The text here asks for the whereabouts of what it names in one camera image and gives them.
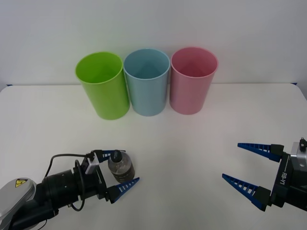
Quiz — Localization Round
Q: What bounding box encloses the small dark plastic bottle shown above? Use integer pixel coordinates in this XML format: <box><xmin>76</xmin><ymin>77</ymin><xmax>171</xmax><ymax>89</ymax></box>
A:
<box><xmin>107</xmin><ymin>149</ymin><xmax>136</xmax><ymax>184</ymax></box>

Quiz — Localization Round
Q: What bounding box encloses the pale blue plastic bin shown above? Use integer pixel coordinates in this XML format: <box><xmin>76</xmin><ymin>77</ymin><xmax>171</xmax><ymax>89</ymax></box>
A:
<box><xmin>123</xmin><ymin>48</ymin><xmax>171</xmax><ymax>117</ymax></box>

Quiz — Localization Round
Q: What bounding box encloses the pink plastic bin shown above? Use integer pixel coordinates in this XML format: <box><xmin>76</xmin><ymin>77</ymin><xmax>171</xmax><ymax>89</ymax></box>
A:
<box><xmin>169</xmin><ymin>46</ymin><xmax>219</xmax><ymax>115</ymax></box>

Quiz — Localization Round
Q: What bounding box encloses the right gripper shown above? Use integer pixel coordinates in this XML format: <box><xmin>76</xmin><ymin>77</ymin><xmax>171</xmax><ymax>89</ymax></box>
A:
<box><xmin>222</xmin><ymin>143</ymin><xmax>307</xmax><ymax>212</ymax></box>

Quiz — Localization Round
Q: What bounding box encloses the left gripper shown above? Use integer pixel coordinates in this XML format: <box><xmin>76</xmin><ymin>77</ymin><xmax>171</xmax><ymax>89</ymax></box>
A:
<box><xmin>77</xmin><ymin>149</ymin><xmax>141</xmax><ymax>205</ymax></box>

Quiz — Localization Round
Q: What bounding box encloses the green plastic bin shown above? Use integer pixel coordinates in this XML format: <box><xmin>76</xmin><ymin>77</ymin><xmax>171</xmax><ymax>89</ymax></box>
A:
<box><xmin>75</xmin><ymin>51</ymin><xmax>131</xmax><ymax>120</ymax></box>

